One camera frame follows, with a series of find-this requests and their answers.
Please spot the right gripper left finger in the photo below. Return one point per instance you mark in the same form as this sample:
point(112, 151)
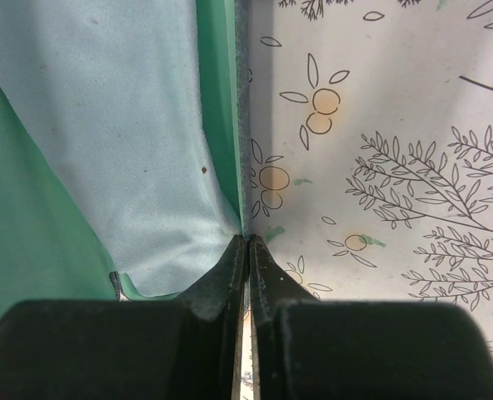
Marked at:
point(184, 348)

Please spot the grey-blue glasses case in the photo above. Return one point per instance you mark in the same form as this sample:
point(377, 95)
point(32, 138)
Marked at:
point(48, 249)

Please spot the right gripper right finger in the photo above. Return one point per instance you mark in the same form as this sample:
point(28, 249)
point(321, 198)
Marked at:
point(312, 349)

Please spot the floral patterned table mat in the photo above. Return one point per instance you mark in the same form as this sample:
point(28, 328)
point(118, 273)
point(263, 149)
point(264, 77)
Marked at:
point(372, 148)

